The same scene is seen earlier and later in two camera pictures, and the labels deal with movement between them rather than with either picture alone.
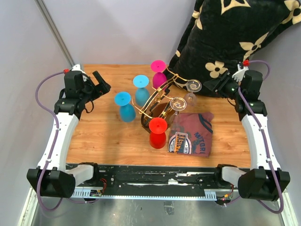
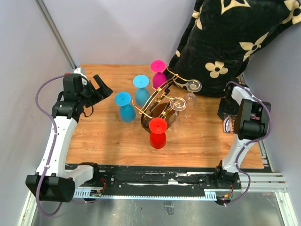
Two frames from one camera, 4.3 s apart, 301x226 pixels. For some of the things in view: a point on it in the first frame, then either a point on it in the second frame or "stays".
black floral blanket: (221, 34) stays
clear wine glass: (192, 85) stays
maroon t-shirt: (194, 135) → (228, 124)
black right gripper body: (230, 89) → (230, 107)
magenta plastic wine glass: (159, 77) stays
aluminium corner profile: (42, 7) stays
